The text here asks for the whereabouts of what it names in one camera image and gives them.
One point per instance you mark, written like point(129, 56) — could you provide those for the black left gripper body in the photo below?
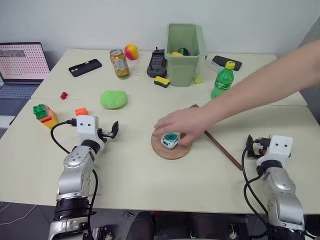
point(105, 134)

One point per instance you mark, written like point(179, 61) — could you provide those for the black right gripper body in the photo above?
point(261, 147)

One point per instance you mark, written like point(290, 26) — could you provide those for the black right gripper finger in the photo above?
point(250, 154)
point(249, 142)

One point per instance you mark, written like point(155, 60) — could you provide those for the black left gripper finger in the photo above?
point(115, 126)
point(113, 135)

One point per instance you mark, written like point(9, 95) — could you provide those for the small teal and white gadget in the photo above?
point(170, 140)

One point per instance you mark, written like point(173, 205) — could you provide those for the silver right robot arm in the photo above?
point(280, 192)

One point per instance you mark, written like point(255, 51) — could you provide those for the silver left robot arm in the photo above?
point(75, 170)

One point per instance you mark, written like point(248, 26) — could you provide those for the person's bare forearm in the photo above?
point(262, 82)

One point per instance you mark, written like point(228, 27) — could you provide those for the brown wooden stick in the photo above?
point(225, 152)

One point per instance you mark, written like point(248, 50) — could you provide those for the person's bare hand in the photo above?
point(187, 122)

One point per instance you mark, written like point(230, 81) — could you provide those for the green plush lettuce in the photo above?
point(113, 99)

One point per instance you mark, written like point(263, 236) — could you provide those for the orange toy brick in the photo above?
point(81, 111)

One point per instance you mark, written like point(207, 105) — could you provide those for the small red toy brick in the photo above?
point(64, 95)

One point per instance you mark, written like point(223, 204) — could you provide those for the gold drink can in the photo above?
point(120, 65)

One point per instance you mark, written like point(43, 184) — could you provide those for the round wooden coaster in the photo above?
point(172, 152)

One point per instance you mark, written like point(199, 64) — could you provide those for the green orange yellow brick stack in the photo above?
point(45, 116)

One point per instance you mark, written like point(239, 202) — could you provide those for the yellow and black sponge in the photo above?
point(162, 81)

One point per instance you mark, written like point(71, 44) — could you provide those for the green soda bottle yellow cap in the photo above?
point(221, 82)

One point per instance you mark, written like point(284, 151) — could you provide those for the red and yellow peach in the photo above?
point(131, 52)

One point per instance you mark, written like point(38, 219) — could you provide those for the small yellow-green ball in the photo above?
point(198, 80)

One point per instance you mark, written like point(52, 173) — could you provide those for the dark rounded shape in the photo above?
point(141, 226)
point(207, 227)

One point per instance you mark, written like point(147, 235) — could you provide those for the black phone with plain screen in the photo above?
point(226, 60)

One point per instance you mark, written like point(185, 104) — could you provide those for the light green plastic bin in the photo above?
point(181, 70)

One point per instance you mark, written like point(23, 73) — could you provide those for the yellow banana toy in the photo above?
point(175, 53)

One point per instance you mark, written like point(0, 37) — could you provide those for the black and green round object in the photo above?
point(184, 51)

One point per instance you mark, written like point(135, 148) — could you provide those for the open laptop computer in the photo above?
point(20, 75)

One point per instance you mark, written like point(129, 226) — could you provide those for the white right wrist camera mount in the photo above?
point(280, 147)

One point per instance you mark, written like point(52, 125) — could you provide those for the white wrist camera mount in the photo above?
point(86, 128)
point(280, 147)

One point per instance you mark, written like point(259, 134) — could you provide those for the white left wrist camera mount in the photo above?
point(86, 128)

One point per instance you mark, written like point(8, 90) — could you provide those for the black smartphone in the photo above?
point(85, 67)

